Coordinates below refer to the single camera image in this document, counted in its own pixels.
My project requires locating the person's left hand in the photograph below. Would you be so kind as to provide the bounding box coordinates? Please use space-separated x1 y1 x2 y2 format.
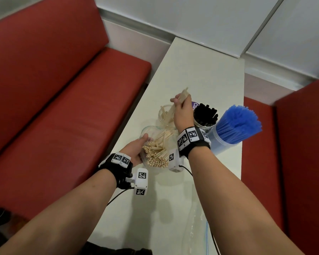
119 133 149 166

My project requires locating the small bunch of blue straws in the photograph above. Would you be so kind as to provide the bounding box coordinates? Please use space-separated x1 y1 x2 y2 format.
215 104 263 145

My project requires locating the black right wristband with markers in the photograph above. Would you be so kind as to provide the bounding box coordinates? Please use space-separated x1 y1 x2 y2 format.
177 126 211 159

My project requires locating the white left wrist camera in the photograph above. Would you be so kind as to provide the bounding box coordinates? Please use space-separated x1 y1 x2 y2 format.
125 168 149 196

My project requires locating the black wristband with markers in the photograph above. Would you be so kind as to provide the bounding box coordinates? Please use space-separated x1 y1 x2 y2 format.
177 126 211 159
98 152 133 189

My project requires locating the black right camera cable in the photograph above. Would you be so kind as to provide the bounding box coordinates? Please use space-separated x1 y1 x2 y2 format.
181 165 220 255

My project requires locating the clear glass jar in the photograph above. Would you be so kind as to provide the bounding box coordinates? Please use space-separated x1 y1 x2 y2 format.
192 102 219 133
158 104 177 129

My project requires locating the black left wristband with markers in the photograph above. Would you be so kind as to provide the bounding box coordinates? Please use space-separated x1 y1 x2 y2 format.
98 152 133 189

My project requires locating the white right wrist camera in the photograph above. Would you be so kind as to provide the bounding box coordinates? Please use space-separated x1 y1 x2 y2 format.
168 148 184 173

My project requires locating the frosted plastic jar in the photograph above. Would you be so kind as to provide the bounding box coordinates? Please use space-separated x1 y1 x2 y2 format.
208 124 242 156

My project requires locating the red sofa beside plant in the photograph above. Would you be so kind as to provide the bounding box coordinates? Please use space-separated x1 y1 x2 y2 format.
240 75 319 255

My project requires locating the person's right hand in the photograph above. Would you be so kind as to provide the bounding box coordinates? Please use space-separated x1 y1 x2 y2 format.
170 93 195 134

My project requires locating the clear blue-zip bag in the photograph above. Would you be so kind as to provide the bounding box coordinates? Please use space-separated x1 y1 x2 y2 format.
139 125 182 174

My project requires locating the clear bag with white strips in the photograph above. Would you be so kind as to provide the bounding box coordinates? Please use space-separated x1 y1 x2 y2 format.
180 202 211 255

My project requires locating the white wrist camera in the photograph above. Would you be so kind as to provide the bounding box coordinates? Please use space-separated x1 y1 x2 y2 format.
125 168 149 196
168 148 184 173

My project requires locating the black left camera cable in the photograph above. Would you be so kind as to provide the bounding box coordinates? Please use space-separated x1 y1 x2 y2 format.
106 187 135 206

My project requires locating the person's left forearm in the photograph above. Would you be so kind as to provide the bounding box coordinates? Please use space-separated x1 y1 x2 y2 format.
0 169 117 255

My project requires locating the small bunch of black straws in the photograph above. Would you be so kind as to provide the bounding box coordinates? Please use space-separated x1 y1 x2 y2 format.
193 103 218 127

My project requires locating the person's dark clothing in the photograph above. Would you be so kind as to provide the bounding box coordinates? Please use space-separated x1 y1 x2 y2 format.
79 241 153 255

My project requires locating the person's right forearm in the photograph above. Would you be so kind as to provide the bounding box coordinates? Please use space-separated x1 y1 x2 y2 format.
188 147 305 255

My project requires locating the black camera cable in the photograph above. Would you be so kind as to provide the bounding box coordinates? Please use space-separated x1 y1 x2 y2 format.
106 187 135 206
181 165 220 255

